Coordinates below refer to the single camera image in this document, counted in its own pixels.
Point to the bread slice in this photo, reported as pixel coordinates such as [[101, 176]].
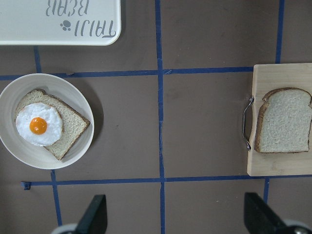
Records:
[[74, 124], [284, 121]]

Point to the fried egg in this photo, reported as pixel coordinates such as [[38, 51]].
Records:
[[39, 124]]

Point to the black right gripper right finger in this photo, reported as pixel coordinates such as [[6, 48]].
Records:
[[259, 218]]

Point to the white round plate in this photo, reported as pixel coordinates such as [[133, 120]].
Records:
[[26, 152]]

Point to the wooden cutting board with handle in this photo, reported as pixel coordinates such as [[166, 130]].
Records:
[[267, 77]]

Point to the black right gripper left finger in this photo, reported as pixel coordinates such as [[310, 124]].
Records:
[[94, 220]]

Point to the cream tray with lettering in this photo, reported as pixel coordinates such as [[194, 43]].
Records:
[[60, 22]]

